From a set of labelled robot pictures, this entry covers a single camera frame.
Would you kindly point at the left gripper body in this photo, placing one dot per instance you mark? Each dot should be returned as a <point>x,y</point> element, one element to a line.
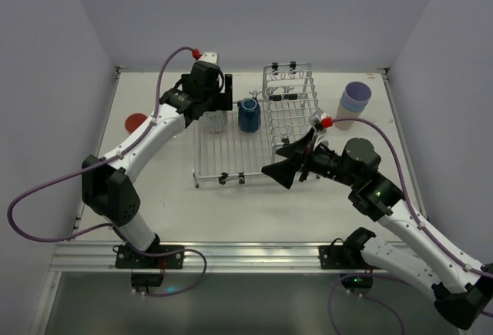
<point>227,92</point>

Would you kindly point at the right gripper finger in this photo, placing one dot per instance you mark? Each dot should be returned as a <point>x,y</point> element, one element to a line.
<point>288,150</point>
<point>284,172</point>

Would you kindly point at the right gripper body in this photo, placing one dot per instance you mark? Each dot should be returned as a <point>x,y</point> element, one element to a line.
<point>304,162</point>

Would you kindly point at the white floral ceramic mug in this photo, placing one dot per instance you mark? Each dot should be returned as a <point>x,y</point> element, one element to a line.
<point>216,121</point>

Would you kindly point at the dark blue ceramic mug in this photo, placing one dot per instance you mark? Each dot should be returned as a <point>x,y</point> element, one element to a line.
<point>249,115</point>

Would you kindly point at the beige plastic cup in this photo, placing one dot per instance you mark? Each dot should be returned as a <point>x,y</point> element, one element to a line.
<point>345,118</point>

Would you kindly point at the light blue plastic cup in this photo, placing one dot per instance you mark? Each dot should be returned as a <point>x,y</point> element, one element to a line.
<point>348,104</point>

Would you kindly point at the pink plastic cup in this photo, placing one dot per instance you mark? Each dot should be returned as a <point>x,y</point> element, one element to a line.
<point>134,121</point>

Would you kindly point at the lavender plastic cup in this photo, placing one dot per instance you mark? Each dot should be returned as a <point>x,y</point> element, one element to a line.
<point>357,94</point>

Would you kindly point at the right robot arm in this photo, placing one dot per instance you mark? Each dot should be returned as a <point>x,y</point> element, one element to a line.
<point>459,285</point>

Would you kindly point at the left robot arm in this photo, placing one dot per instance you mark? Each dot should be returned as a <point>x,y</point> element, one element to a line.
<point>108,183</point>

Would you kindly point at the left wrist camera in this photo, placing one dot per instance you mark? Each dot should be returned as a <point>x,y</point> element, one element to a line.
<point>209,57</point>

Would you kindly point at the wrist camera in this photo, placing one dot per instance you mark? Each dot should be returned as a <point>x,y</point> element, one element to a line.
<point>209,57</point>
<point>320,122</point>

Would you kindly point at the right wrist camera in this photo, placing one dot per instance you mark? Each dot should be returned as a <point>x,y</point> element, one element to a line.
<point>320,122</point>

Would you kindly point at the silver wire dish rack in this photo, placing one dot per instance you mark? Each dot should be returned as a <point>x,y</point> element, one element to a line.
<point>236,144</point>

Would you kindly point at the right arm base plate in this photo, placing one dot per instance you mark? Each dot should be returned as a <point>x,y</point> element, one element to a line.
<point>339,257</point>

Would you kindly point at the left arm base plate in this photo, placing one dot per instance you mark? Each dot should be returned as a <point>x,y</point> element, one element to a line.
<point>164,257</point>

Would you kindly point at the aluminium mounting rail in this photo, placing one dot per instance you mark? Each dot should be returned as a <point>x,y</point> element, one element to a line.
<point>88,256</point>

